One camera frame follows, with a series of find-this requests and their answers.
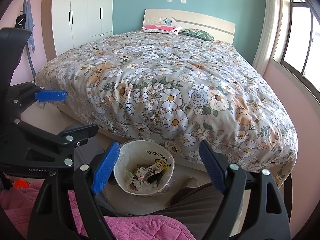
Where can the white trash bin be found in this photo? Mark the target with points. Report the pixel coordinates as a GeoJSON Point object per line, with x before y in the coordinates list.
{"type": "Point", "coordinates": [138, 153]}

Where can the shoe on floor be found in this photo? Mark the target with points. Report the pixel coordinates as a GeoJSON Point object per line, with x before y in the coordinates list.
{"type": "Point", "coordinates": [190, 183]}

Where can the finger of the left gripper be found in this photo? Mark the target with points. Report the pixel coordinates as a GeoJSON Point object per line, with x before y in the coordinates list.
{"type": "Point", "coordinates": [51, 96]}
{"type": "Point", "coordinates": [76, 137]}

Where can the white curtain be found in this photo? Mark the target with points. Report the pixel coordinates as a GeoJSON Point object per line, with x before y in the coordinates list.
{"type": "Point", "coordinates": [268, 36]}

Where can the white wardrobe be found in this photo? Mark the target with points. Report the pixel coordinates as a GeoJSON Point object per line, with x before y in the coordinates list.
{"type": "Point", "coordinates": [77, 22]}

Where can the small white barcode box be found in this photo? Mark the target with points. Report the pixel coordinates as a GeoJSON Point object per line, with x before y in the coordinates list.
{"type": "Point", "coordinates": [144, 173]}

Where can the cream wooden headboard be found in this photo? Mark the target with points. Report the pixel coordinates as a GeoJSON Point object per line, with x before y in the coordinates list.
{"type": "Point", "coordinates": [220, 29]}

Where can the pink white pillow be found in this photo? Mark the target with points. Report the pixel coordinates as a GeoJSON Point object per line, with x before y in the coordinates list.
{"type": "Point", "coordinates": [165, 29]}

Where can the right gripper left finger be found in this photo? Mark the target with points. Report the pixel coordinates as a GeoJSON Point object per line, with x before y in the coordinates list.
{"type": "Point", "coordinates": [52, 216]}

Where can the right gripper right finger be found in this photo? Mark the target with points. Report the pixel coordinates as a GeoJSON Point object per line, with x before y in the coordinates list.
{"type": "Point", "coordinates": [266, 216]}

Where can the green floral pillow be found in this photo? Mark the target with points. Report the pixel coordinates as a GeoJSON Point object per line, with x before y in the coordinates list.
{"type": "Point", "coordinates": [197, 33]}

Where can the floral bed quilt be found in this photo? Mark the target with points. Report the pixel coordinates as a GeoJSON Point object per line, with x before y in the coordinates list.
{"type": "Point", "coordinates": [177, 91]}

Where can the black foam cylinder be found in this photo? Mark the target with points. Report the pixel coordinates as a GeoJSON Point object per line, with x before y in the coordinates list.
{"type": "Point", "coordinates": [155, 178]}

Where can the red object on floor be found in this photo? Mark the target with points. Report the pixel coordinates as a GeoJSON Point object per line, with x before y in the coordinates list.
{"type": "Point", "coordinates": [21, 184]}

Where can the hanging blue clothes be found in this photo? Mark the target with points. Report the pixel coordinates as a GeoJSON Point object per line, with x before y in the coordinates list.
{"type": "Point", "coordinates": [25, 21]}

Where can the window with dark frame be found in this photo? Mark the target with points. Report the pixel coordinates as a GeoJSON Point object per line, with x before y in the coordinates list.
{"type": "Point", "coordinates": [297, 48]}

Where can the grey trousers legs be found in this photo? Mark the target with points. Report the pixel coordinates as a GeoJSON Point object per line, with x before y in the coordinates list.
{"type": "Point", "coordinates": [194, 208]}

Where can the white plastic bag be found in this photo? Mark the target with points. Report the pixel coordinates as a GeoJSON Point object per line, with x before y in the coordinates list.
{"type": "Point", "coordinates": [140, 185]}

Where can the milk carton box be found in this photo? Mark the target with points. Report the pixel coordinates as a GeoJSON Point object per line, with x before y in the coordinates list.
{"type": "Point", "coordinates": [159, 167]}

